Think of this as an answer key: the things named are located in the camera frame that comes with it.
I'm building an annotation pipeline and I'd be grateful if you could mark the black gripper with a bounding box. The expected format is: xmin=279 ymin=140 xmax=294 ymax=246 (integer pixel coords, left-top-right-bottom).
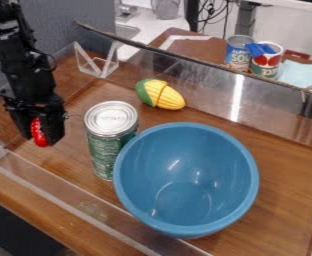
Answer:
xmin=0 ymin=53 xmax=68 ymax=146

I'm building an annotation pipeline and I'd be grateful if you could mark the red toy strawberry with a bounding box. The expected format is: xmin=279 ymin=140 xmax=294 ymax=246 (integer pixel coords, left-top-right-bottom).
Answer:
xmin=31 ymin=118 xmax=48 ymax=147

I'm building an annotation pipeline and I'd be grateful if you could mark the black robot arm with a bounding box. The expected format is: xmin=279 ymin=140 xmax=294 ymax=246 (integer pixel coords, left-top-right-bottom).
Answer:
xmin=0 ymin=0 xmax=67 ymax=147

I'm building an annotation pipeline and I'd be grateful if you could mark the blue bowl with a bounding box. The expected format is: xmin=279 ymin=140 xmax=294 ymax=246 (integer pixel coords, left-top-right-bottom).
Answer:
xmin=114 ymin=122 xmax=260 ymax=239

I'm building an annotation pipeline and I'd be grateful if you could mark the green tin can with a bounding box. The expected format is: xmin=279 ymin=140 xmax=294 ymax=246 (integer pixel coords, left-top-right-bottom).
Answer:
xmin=84 ymin=101 xmax=139 ymax=180

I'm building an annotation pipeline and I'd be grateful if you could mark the clear acrylic front barrier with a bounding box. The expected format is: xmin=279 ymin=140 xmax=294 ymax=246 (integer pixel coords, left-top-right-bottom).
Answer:
xmin=0 ymin=142 xmax=212 ymax=256

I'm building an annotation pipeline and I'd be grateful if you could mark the clear acrylic barrier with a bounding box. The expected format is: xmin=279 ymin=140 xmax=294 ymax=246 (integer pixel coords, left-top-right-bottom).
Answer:
xmin=72 ymin=19 xmax=312 ymax=124
xmin=0 ymin=142 xmax=212 ymax=256

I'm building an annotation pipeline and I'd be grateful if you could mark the yellow toy corn cob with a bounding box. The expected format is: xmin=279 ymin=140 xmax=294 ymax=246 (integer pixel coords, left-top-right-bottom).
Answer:
xmin=135 ymin=79 xmax=186 ymax=110

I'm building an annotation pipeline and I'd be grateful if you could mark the clear acrylic back barrier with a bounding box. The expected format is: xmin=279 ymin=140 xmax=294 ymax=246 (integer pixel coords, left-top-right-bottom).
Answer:
xmin=72 ymin=19 xmax=312 ymax=124

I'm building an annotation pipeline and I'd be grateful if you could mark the blue soup can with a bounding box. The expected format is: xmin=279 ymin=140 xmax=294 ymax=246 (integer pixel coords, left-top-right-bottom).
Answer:
xmin=224 ymin=35 xmax=254 ymax=72

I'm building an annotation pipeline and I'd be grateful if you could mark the red white tomato can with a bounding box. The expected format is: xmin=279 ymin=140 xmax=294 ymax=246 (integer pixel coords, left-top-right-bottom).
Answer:
xmin=250 ymin=41 xmax=285 ymax=79

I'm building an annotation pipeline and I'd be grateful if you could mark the blue plastic clip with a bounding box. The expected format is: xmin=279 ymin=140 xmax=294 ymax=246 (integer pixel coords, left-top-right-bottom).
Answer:
xmin=246 ymin=43 xmax=276 ymax=57

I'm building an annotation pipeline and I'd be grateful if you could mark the light blue cloth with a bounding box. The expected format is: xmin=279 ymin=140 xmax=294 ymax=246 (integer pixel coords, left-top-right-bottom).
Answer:
xmin=278 ymin=60 xmax=312 ymax=88

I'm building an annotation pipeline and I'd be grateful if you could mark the clear acrylic bracket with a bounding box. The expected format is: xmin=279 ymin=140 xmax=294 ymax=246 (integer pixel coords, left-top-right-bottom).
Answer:
xmin=73 ymin=42 xmax=119 ymax=78

